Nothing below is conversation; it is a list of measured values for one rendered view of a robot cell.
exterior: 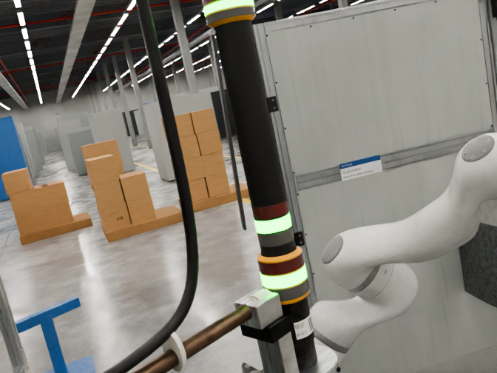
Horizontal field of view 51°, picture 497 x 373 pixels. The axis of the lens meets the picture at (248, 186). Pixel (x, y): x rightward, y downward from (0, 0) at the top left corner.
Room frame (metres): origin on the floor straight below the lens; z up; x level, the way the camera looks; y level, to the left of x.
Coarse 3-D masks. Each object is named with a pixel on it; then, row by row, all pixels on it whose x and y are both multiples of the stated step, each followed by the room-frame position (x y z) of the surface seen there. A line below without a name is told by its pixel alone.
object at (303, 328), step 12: (300, 300) 0.45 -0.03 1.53; (288, 312) 0.45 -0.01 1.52; (300, 312) 0.45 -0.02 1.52; (300, 324) 0.45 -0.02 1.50; (312, 324) 0.46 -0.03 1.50; (300, 336) 0.45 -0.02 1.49; (312, 336) 0.46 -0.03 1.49; (300, 348) 0.45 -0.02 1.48; (312, 348) 0.46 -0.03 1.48; (300, 360) 0.45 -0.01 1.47; (312, 360) 0.46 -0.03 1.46
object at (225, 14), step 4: (232, 8) 0.45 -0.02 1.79; (236, 8) 0.45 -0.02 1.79; (240, 8) 0.45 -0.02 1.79; (244, 8) 0.45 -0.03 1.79; (248, 8) 0.45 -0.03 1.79; (252, 8) 0.46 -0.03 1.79; (220, 12) 0.45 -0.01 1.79; (224, 12) 0.45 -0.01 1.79; (228, 12) 0.45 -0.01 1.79; (232, 12) 0.45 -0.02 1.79; (236, 12) 0.45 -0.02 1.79; (240, 12) 0.45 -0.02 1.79; (244, 12) 0.45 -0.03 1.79; (248, 12) 0.45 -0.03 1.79; (252, 12) 0.46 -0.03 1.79; (208, 16) 0.46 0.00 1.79; (212, 16) 0.45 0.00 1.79; (216, 16) 0.45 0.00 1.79; (220, 16) 0.45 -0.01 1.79; (224, 16) 0.45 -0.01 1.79; (228, 16) 0.45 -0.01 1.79; (232, 16) 0.45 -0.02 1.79; (208, 20) 0.46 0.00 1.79; (212, 20) 0.45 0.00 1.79; (216, 20) 0.45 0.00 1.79; (208, 24) 0.46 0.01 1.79
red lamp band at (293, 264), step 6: (294, 258) 0.45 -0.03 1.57; (300, 258) 0.46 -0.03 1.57; (258, 264) 0.46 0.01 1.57; (264, 264) 0.45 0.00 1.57; (270, 264) 0.45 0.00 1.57; (276, 264) 0.45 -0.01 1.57; (282, 264) 0.45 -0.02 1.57; (288, 264) 0.45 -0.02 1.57; (294, 264) 0.45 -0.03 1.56; (300, 264) 0.45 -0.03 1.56; (264, 270) 0.46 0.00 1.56; (270, 270) 0.45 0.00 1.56; (276, 270) 0.45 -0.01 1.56; (282, 270) 0.45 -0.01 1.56; (288, 270) 0.45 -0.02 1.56; (294, 270) 0.45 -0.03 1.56
